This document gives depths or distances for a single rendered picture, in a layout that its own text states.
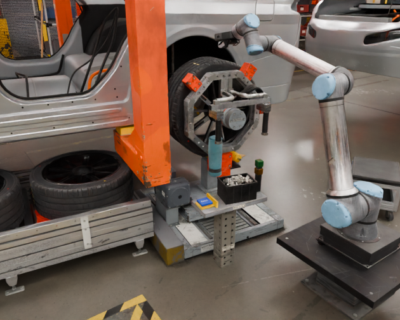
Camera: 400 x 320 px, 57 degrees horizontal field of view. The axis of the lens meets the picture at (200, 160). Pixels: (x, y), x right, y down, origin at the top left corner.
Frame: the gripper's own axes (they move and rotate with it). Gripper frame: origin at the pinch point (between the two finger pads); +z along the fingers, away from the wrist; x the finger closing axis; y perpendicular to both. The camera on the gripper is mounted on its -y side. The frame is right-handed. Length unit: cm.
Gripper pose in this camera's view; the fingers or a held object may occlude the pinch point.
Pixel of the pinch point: (218, 45)
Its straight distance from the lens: 250.9
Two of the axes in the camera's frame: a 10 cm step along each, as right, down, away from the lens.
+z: -4.4, 1.3, 8.9
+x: -1.5, -9.9, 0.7
